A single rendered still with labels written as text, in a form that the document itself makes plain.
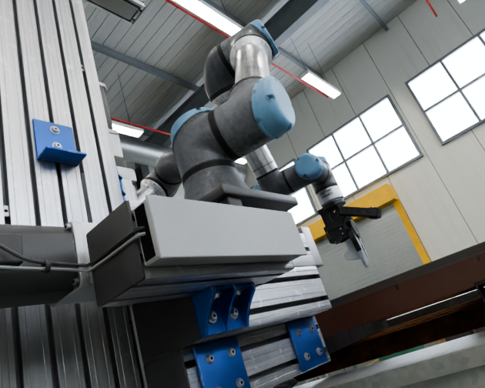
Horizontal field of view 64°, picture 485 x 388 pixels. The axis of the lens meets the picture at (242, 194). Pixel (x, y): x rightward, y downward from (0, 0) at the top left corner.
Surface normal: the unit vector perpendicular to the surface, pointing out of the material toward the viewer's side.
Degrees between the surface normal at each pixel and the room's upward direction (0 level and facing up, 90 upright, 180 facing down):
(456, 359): 90
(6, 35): 90
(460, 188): 90
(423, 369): 90
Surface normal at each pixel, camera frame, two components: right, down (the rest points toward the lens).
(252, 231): 0.70, -0.48
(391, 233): -0.65, -0.11
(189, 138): -0.45, -0.22
